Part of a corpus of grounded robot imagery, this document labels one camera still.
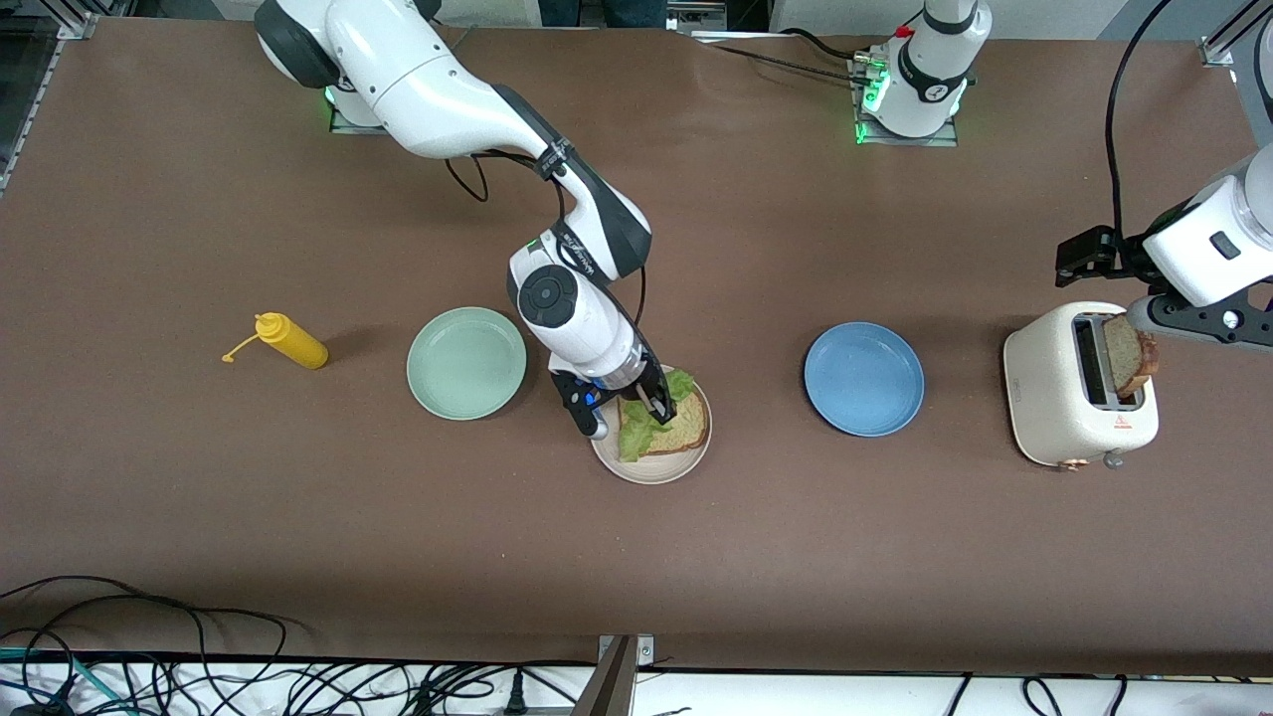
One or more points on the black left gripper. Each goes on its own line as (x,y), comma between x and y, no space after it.
(1116,253)

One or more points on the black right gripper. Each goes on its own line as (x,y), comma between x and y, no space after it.
(647,385)

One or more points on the green lettuce leaf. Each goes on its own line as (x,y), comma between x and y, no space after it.
(636,438)

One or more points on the pale crust bread slice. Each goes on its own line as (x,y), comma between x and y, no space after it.
(688,428)

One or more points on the yellow mustard squeeze bottle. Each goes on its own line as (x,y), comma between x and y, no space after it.
(293,343)

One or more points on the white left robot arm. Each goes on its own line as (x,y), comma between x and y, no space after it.
(930,80)

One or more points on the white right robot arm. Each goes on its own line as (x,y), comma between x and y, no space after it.
(418,80)

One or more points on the beige plate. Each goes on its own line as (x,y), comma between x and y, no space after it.
(651,469)

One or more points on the pale green plate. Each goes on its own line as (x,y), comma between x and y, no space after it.
(465,363)

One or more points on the blue plate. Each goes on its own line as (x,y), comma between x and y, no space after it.
(863,378)

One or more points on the dark crust bread slice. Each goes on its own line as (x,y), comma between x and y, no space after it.
(1129,353)

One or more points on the cream white toaster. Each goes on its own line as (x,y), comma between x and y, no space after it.
(1044,398)

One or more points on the black power plug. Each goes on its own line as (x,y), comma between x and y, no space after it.
(514,696)

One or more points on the grey metal equipment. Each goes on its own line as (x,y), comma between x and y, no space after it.
(716,15)

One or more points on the person in blue jeans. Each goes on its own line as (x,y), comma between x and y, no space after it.
(597,12)

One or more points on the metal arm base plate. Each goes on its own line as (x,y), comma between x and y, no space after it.
(348,127)
(910,142)

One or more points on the metal table bracket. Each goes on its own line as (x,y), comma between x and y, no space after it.
(612,686)

